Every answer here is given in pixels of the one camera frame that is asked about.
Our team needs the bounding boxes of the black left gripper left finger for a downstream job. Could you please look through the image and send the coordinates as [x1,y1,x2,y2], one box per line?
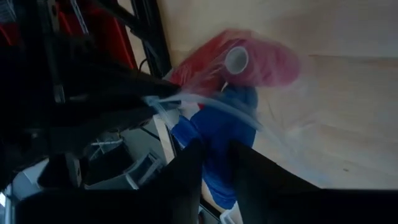
[145,139,206,224]

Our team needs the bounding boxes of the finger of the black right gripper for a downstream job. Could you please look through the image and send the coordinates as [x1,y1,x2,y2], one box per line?
[77,62,182,99]
[93,103,180,131]

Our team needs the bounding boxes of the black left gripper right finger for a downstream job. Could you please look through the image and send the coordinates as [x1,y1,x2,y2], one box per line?
[229,139,322,224]

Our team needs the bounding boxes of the red bandage roll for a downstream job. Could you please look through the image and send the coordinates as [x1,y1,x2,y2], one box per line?
[169,29,249,96]

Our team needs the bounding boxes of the clear zip plastic bag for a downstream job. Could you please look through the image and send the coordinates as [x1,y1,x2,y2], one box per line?
[142,27,312,175]

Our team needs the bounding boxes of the red storage bin shelf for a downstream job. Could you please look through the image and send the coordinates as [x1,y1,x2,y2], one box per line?
[0,0,137,71]

